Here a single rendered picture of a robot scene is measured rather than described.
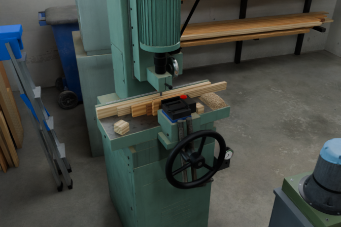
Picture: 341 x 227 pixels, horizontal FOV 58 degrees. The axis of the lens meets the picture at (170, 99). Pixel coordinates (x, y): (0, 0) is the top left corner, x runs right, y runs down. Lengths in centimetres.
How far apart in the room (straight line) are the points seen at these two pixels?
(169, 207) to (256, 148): 127
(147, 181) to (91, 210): 82
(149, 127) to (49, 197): 126
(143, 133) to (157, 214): 53
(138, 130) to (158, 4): 52
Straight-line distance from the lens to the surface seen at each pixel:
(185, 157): 117
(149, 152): 140
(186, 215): 182
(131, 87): 160
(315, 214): 149
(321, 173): 144
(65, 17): 299
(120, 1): 145
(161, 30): 126
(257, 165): 259
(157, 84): 139
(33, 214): 235
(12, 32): 190
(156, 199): 161
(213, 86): 160
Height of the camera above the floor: 165
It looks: 29 degrees down
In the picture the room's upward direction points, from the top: straight up
